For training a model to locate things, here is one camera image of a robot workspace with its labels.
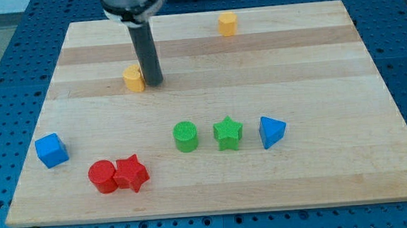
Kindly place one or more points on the yellow hexagon block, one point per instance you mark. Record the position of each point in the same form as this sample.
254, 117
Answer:
227, 23

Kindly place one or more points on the wooden board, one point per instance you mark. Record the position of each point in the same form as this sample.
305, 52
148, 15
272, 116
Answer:
345, 141

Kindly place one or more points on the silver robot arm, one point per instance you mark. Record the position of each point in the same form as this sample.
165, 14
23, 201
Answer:
135, 14

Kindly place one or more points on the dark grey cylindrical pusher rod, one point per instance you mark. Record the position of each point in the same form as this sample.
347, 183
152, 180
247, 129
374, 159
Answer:
144, 46

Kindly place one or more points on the green cylinder block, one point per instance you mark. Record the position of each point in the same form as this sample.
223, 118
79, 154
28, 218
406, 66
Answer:
186, 136

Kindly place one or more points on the red cylinder block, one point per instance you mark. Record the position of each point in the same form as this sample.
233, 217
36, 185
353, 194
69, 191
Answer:
101, 175

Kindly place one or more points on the yellow heart block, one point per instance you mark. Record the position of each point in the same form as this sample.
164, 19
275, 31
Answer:
133, 78

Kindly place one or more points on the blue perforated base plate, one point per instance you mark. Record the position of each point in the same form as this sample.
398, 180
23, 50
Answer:
29, 61

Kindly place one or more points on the blue triangle block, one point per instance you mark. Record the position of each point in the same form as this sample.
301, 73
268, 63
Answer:
271, 131

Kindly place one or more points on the red star block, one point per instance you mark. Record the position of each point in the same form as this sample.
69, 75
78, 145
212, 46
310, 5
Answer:
130, 173

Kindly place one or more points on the green star block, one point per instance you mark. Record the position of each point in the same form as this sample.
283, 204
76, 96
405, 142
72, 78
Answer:
228, 134

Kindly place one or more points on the blue cube block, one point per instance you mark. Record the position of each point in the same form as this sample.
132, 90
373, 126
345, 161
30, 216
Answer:
51, 150

